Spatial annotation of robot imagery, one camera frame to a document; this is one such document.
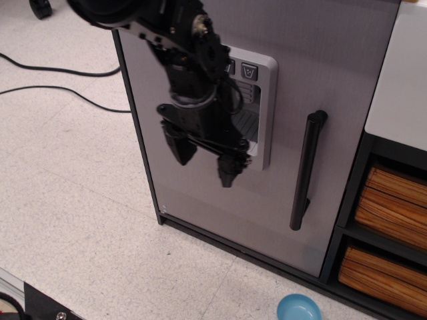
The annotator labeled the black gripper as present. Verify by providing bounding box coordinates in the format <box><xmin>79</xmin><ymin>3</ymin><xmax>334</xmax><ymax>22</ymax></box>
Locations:
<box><xmin>157</xmin><ymin>101</ymin><xmax>250</xmax><ymax>187</ymax></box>

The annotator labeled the black fridge door handle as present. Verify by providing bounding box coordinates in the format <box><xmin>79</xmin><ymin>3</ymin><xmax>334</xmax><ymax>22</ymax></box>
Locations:
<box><xmin>290</xmin><ymin>110</ymin><xmax>328</xmax><ymax>231</ymax></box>

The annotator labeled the grey toy fridge door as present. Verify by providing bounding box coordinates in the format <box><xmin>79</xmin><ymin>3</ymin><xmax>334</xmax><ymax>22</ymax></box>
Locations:
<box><xmin>117</xmin><ymin>0</ymin><xmax>401</xmax><ymax>278</ymax></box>

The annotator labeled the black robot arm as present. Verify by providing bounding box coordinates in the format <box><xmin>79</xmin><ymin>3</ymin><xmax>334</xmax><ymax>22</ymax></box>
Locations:
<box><xmin>69</xmin><ymin>1</ymin><xmax>250</xmax><ymax>187</ymax></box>

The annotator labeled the grey water dispenser panel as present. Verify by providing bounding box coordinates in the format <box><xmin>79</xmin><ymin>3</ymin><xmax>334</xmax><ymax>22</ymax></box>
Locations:
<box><xmin>227</xmin><ymin>47</ymin><xmax>278</xmax><ymax>171</ymax></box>

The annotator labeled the blue bowl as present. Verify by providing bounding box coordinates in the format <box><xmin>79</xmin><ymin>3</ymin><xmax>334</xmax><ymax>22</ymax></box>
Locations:
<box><xmin>276</xmin><ymin>294</ymin><xmax>322</xmax><ymax>320</ymax></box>

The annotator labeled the upper woven wood basket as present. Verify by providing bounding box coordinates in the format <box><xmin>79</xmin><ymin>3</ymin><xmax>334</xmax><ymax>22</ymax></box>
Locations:
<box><xmin>355</xmin><ymin>165</ymin><xmax>426</xmax><ymax>251</ymax></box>

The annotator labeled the woven wood basket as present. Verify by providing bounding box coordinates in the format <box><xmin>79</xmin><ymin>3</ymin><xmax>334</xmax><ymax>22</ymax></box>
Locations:
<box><xmin>355</xmin><ymin>165</ymin><xmax>426</xmax><ymax>251</ymax></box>
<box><xmin>338</xmin><ymin>247</ymin><xmax>426</xmax><ymax>318</ymax></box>

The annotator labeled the white countertop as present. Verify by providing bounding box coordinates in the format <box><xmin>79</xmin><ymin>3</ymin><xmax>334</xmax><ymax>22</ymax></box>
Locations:
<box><xmin>365</xmin><ymin>1</ymin><xmax>426</xmax><ymax>151</ymax></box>

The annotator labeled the dark grey shelf unit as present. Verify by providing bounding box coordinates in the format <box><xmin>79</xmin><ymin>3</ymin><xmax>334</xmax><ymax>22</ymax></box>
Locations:
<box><xmin>316</xmin><ymin>133</ymin><xmax>426</xmax><ymax>319</ymax></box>

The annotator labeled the black caster wheel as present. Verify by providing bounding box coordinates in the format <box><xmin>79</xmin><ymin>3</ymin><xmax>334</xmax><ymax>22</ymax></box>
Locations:
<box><xmin>29</xmin><ymin>0</ymin><xmax>53</xmax><ymax>20</ymax></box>

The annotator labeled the lower woven wood basket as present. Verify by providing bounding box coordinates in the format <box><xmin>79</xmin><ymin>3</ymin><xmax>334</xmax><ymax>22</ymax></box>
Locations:
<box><xmin>338</xmin><ymin>247</ymin><xmax>426</xmax><ymax>318</ymax></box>

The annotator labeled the upper black floor cable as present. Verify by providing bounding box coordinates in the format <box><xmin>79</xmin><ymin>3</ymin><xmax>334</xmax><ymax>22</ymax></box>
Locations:
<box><xmin>0</xmin><ymin>52</ymin><xmax>121</xmax><ymax>77</ymax></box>

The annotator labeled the black floor cable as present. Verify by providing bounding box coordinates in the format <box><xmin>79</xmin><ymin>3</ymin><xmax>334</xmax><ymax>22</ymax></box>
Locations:
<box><xmin>0</xmin><ymin>52</ymin><xmax>121</xmax><ymax>77</ymax></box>
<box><xmin>0</xmin><ymin>85</ymin><xmax>131</xmax><ymax>113</ymax></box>

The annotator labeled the lower black floor cable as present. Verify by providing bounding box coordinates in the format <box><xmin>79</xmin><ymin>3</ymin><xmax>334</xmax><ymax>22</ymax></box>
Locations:
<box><xmin>0</xmin><ymin>85</ymin><xmax>131</xmax><ymax>113</ymax></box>

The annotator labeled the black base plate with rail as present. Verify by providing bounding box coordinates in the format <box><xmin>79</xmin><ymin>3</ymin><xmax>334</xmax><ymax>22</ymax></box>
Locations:
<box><xmin>1</xmin><ymin>268</ymin><xmax>84</xmax><ymax>319</ymax></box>

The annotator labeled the black braided cable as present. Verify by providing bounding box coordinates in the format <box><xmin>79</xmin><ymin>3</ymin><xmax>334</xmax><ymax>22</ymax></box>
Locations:
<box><xmin>0</xmin><ymin>292</ymin><xmax>27</xmax><ymax>320</ymax></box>

